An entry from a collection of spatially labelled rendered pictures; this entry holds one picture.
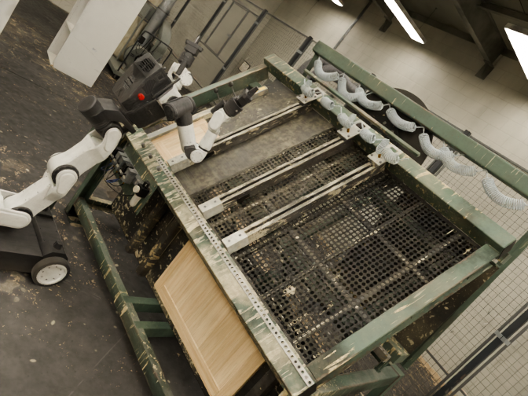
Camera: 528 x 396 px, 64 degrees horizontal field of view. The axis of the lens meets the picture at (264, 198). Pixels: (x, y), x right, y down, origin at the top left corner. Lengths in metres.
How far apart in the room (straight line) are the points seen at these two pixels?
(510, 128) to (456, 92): 1.15
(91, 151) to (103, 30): 4.11
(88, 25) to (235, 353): 5.06
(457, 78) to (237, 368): 6.61
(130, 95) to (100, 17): 4.13
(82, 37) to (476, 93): 5.94
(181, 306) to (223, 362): 0.45
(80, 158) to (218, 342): 1.26
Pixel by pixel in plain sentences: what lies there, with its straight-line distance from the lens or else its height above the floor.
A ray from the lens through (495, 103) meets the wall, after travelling 7.60.
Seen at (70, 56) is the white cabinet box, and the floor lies 0.25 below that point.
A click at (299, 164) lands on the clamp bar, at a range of 2.59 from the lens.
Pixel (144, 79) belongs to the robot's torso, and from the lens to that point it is 2.38.
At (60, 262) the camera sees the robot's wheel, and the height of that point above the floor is 0.20.
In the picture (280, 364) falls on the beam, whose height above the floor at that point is 0.84.
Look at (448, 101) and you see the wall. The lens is 7.89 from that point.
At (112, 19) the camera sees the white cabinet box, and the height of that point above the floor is 0.98.
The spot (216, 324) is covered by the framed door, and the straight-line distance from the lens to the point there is 2.48.
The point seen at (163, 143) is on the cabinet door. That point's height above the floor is 0.94.
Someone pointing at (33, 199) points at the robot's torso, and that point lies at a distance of 2.68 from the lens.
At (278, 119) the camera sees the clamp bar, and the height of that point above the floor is 1.54.
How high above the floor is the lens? 1.75
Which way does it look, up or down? 13 degrees down
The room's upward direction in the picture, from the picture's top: 39 degrees clockwise
